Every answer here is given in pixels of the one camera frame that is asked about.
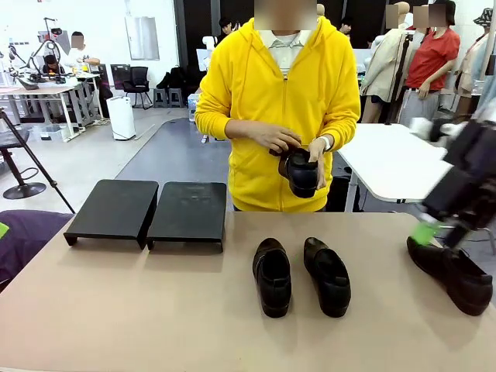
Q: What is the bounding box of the white air purifier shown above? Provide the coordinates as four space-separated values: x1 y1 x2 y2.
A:
105 96 136 141

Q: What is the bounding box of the black bar stool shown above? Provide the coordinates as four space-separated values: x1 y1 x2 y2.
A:
0 127 47 201

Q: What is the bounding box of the background robot on workbench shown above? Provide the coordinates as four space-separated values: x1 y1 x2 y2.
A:
26 17 69 84

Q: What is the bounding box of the black tripod pole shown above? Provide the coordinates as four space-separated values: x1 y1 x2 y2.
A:
385 33 414 126

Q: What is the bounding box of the grey background workbench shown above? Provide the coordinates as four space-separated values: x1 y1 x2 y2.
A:
0 71 104 143

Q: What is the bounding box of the black leather loafer shoe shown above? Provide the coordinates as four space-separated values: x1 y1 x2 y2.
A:
406 236 494 317
303 236 353 319
269 146 329 199
252 237 292 319

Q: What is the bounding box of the black tripod leg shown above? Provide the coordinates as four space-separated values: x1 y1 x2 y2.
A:
0 108 77 215

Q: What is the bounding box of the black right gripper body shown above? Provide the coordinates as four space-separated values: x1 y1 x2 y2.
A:
422 120 496 233

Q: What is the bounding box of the person in yellow hoodie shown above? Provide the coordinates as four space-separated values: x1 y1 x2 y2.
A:
194 7 362 213

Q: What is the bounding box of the person's left hand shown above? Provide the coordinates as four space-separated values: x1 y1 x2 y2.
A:
308 135 334 191

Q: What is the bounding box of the mannequin in red shirt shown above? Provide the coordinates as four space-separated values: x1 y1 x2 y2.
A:
398 0 461 135

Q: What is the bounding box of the mannequin in beige coat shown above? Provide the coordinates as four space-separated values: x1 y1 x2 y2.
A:
360 2 414 124

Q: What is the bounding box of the black office chair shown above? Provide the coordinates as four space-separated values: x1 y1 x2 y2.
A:
122 66 153 110

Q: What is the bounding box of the computer tower with lights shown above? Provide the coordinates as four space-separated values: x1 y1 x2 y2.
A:
187 92 202 122

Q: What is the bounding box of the white folding table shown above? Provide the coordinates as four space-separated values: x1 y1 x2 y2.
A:
335 122 454 213

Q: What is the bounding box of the seated person white shirt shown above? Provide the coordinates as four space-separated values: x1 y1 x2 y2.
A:
64 31 102 73

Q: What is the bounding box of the person's right forearm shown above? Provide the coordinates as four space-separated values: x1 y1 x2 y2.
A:
195 110 257 143

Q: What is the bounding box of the person's right hand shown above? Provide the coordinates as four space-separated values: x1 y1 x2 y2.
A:
247 122 302 156

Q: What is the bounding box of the silver wall panel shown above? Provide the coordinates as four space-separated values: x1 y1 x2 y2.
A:
124 15 160 61

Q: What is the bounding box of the purple cloth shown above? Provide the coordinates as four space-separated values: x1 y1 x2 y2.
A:
0 209 74 291

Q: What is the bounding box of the person's left forearm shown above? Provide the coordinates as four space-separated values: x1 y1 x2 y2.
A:
324 108 362 151

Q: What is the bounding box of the black bag pile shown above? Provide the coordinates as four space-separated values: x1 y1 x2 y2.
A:
157 66 187 91

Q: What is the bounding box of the clear storage box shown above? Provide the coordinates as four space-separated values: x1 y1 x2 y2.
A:
38 124 65 143

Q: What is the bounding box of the black metal shoe stand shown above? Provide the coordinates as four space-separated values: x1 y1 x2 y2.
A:
64 179 160 250
146 181 228 253

